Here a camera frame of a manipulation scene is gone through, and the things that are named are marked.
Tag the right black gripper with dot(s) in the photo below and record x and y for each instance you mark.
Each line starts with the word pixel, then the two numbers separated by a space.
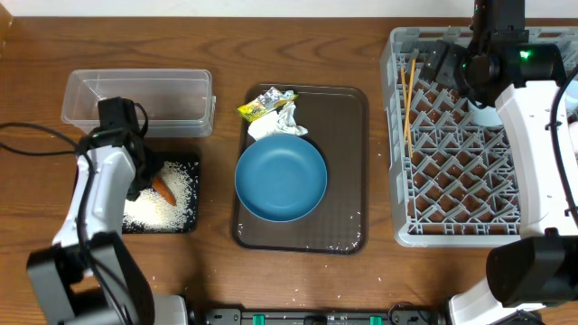
pixel 445 74

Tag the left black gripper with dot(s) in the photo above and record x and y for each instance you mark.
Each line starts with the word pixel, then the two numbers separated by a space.
pixel 156 167

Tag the light blue bowl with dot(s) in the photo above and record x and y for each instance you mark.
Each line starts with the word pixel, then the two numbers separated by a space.
pixel 486 117

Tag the orange carrot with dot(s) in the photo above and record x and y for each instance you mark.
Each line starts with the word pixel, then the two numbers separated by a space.
pixel 163 190

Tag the white rice pile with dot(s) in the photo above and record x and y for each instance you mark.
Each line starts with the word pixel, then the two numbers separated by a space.
pixel 151 214

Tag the yellow silver snack wrapper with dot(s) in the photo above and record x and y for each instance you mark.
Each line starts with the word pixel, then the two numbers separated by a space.
pixel 266 103

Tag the white paper napkin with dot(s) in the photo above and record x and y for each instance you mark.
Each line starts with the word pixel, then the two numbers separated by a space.
pixel 277 123

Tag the dark blue plate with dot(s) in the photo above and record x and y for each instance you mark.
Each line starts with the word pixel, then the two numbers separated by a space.
pixel 281 178

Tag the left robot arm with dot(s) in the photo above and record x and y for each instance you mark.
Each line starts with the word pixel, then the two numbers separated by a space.
pixel 87 275

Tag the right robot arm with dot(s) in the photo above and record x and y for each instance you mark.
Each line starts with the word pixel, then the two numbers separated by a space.
pixel 525 82

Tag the clear plastic bin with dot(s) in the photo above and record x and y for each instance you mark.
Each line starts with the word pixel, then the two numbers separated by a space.
pixel 178 102

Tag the black plastic tray bin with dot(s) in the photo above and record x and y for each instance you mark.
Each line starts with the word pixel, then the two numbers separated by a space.
pixel 117 202

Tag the dark brown serving tray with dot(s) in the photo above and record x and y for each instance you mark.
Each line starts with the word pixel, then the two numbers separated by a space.
pixel 337 123

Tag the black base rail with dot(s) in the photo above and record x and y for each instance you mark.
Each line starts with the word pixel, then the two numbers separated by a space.
pixel 232 316

